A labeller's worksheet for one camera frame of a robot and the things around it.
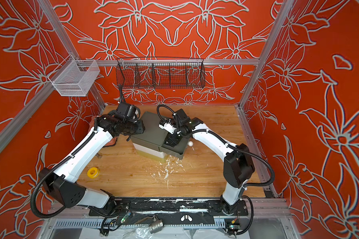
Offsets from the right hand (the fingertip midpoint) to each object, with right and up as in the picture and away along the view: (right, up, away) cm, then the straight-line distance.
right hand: (168, 135), depth 83 cm
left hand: (-13, +5, -5) cm, 15 cm away
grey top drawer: (+5, -7, -10) cm, 13 cm away
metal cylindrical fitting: (-4, -39, -17) cm, 43 cm away
